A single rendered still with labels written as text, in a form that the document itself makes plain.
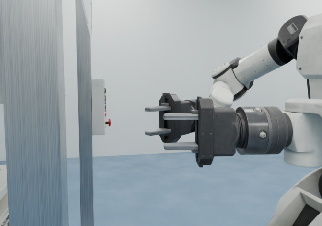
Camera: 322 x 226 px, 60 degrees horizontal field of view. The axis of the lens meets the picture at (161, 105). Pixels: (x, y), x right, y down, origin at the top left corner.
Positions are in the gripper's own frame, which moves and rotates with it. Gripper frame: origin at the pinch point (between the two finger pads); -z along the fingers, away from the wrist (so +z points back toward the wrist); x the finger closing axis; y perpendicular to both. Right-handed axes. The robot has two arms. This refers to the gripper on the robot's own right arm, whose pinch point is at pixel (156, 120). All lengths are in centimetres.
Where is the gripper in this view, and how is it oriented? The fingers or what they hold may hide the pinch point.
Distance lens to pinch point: 65.9
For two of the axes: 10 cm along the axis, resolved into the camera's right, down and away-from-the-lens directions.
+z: 7.2, -0.6, 6.9
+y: -6.9, -0.6, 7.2
